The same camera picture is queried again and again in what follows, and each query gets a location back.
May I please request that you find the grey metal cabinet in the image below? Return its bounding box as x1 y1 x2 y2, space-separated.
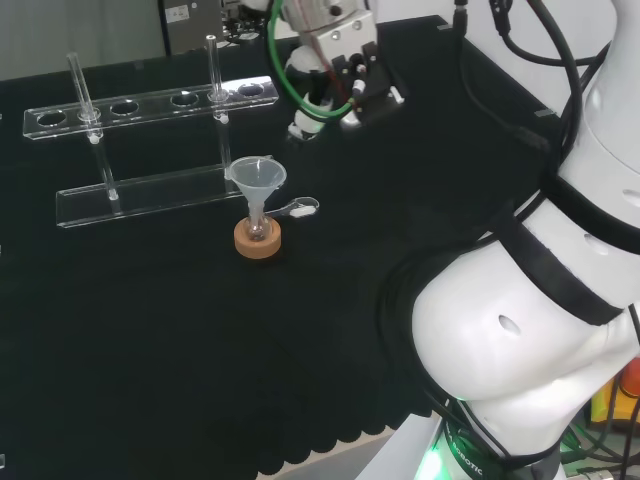
158 0 224 56

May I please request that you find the cork ring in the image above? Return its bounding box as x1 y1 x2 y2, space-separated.
233 215 283 261

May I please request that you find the green cable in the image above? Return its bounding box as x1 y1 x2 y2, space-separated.
266 0 355 121

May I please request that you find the small round-bottom glass flask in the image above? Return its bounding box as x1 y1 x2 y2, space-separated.
246 202 272 245

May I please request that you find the black bench cloth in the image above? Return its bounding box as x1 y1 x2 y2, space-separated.
0 14 569 477

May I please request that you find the yellow stop button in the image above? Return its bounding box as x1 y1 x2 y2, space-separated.
589 349 640 427

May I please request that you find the clear acrylic funnel stand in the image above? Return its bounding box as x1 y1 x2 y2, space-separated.
22 34 282 230

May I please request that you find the clear plastic funnel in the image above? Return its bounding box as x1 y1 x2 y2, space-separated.
224 156 289 235

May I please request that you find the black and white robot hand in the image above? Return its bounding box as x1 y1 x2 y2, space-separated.
285 12 406 144

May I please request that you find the clear glass weighing funnel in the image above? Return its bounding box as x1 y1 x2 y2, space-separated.
264 196 321 220

